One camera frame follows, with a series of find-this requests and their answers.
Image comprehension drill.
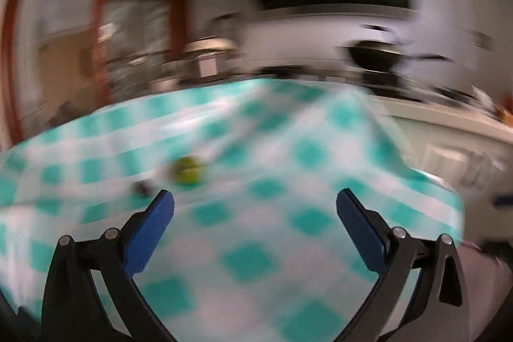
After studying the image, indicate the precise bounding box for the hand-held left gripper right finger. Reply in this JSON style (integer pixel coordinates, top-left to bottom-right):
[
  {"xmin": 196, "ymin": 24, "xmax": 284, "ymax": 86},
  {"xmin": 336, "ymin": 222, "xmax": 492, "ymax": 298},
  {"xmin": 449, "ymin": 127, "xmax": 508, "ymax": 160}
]
[{"xmin": 336, "ymin": 188, "xmax": 469, "ymax": 342}]

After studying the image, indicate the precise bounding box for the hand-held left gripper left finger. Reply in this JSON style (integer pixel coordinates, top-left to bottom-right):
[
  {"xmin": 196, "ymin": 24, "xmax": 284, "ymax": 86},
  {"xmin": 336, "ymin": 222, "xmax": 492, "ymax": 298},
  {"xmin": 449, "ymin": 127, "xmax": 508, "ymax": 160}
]
[{"xmin": 41, "ymin": 189, "xmax": 178, "ymax": 342}]

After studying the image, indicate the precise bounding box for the green round fruit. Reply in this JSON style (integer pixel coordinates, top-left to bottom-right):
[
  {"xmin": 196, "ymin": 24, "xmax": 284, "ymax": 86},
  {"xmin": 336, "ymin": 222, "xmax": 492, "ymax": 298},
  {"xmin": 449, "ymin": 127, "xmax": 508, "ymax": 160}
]
[{"xmin": 172, "ymin": 156, "xmax": 203, "ymax": 186}]

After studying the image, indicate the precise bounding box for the person's grey clothing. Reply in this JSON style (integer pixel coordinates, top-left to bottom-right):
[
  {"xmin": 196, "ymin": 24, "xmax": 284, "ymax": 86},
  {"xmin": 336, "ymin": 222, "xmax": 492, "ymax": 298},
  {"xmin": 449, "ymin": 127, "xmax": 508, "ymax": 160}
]
[{"xmin": 456, "ymin": 241, "xmax": 511, "ymax": 342}]

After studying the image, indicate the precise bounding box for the white kitchen counter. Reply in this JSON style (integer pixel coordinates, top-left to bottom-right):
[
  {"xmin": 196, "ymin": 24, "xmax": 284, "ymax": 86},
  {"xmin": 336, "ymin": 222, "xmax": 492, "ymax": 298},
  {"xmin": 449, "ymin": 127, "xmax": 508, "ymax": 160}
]
[{"xmin": 366, "ymin": 91, "xmax": 513, "ymax": 202}]

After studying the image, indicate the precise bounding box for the green pink checkered tablecloth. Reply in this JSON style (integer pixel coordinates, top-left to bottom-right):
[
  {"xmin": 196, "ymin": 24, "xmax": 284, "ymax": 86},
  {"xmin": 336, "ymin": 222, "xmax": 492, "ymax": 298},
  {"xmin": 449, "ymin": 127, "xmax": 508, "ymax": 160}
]
[{"xmin": 0, "ymin": 79, "xmax": 466, "ymax": 342}]

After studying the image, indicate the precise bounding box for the black pot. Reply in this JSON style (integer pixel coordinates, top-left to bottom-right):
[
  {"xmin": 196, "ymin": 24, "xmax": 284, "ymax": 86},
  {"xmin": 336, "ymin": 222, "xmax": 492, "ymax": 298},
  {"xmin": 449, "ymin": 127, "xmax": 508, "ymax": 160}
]
[{"xmin": 346, "ymin": 38, "xmax": 406, "ymax": 87}]

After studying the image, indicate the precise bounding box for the white container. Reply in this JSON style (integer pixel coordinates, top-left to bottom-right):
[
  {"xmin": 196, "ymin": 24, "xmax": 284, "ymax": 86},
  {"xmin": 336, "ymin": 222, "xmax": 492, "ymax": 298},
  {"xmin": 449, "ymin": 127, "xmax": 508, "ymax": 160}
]
[{"xmin": 185, "ymin": 39, "xmax": 238, "ymax": 80}]

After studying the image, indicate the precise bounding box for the wooden door frame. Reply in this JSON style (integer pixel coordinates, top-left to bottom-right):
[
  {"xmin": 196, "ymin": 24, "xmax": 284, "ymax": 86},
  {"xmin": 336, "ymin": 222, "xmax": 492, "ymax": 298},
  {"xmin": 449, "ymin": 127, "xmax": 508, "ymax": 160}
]
[{"xmin": 1, "ymin": 0, "xmax": 189, "ymax": 152}]

